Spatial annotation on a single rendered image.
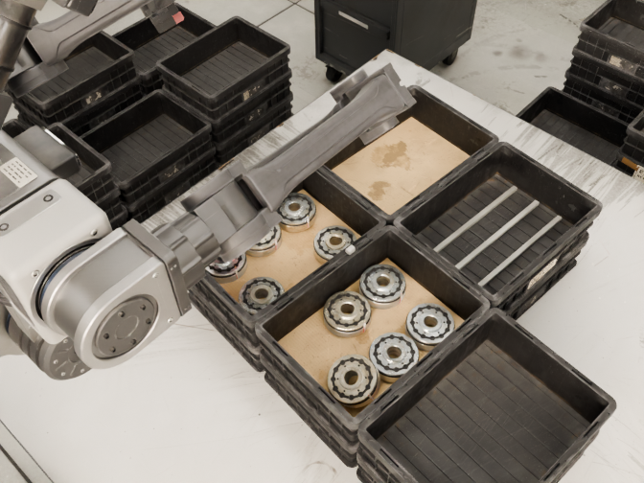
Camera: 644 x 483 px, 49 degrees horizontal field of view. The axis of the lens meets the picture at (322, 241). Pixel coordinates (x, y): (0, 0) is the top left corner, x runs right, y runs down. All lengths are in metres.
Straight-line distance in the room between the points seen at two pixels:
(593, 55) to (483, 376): 1.70
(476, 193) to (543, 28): 2.19
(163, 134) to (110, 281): 1.88
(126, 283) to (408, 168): 1.17
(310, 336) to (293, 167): 0.63
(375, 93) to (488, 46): 2.65
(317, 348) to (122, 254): 0.75
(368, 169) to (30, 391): 0.97
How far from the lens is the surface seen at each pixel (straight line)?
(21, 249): 0.86
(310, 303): 1.53
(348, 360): 1.45
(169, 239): 0.87
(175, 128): 2.70
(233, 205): 0.92
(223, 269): 1.62
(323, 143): 1.02
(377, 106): 1.10
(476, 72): 3.56
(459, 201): 1.80
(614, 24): 3.14
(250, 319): 1.45
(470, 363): 1.53
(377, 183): 1.82
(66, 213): 0.88
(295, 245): 1.68
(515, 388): 1.52
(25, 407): 1.74
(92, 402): 1.69
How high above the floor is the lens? 2.15
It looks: 51 degrees down
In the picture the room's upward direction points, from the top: 1 degrees counter-clockwise
